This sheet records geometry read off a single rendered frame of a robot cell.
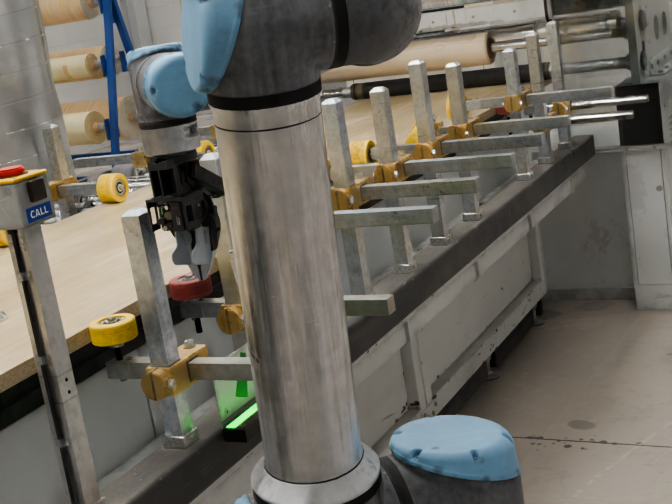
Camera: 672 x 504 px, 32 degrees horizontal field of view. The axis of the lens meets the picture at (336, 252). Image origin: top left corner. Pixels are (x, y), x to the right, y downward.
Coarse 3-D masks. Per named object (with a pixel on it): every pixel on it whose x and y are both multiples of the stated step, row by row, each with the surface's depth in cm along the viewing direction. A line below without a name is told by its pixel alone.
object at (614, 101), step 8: (624, 96) 403; (632, 96) 401; (640, 96) 400; (648, 96) 401; (576, 104) 410; (584, 104) 408; (592, 104) 407; (600, 104) 406; (608, 104) 405; (616, 104) 404; (624, 104) 403; (528, 112) 418
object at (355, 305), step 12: (204, 300) 223; (216, 300) 222; (348, 300) 208; (360, 300) 207; (372, 300) 206; (384, 300) 205; (192, 312) 223; (204, 312) 222; (216, 312) 221; (348, 312) 209; (360, 312) 208; (372, 312) 207; (384, 312) 205
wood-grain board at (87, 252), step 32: (448, 96) 445; (480, 96) 429; (352, 128) 399; (64, 224) 305; (96, 224) 298; (0, 256) 276; (64, 256) 265; (96, 256) 259; (128, 256) 254; (160, 256) 249; (0, 288) 243; (64, 288) 234; (96, 288) 229; (128, 288) 225; (64, 320) 209; (0, 352) 195; (32, 352) 192; (0, 384) 183
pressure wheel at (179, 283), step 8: (176, 280) 223; (184, 280) 223; (192, 280) 221; (200, 280) 220; (208, 280) 222; (176, 288) 220; (184, 288) 220; (192, 288) 220; (200, 288) 220; (208, 288) 222; (176, 296) 221; (184, 296) 220; (192, 296) 220; (200, 296) 221; (200, 320) 225; (200, 328) 225
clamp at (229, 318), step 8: (224, 304) 214; (232, 304) 213; (240, 304) 213; (224, 312) 212; (232, 312) 211; (240, 312) 212; (216, 320) 214; (224, 320) 212; (232, 320) 211; (240, 320) 211; (224, 328) 213; (232, 328) 212; (240, 328) 212
